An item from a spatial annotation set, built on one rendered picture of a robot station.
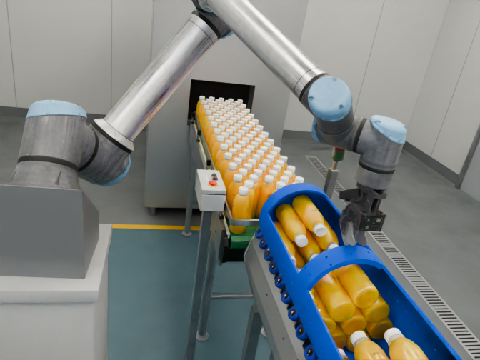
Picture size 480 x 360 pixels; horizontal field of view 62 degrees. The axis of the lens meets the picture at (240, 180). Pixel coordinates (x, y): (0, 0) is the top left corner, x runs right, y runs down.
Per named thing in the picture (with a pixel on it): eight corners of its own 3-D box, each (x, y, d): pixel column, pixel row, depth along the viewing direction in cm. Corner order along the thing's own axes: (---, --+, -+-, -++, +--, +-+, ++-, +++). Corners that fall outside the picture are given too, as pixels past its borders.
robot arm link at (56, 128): (3, 158, 104) (16, 96, 109) (52, 176, 119) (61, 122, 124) (51, 153, 99) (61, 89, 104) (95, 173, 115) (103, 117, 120)
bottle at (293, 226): (285, 200, 149) (302, 226, 132) (296, 211, 152) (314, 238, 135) (271, 212, 150) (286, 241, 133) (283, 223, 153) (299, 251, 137)
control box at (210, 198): (199, 211, 165) (201, 188, 161) (194, 188, 183) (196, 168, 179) (223, 211, 168) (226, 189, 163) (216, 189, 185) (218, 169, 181)
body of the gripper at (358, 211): (354, 233, 103) (367, 192, 98) (341, 216, 111) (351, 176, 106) (381, 233, 105) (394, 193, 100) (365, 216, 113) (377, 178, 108)
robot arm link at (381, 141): (373, 111, 103) (413, 121, 99) (360, 156, 108) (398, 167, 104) (364, 117, 95) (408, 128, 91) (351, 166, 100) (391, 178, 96)
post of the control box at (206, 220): (185, 366, 214) (204, 201, 173) (184, 360, 218) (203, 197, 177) (192, 366, 215) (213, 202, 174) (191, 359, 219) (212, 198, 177)
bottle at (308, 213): (308, 210, 153) (327, 237, 136) (291, 211, 151) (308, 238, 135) (311, 193, 150) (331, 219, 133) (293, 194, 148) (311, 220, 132)
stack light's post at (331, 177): (289, 334, 245) (331, 171, 200) (287, 329, 249) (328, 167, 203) (296, 333, 246) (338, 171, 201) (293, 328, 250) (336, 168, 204)
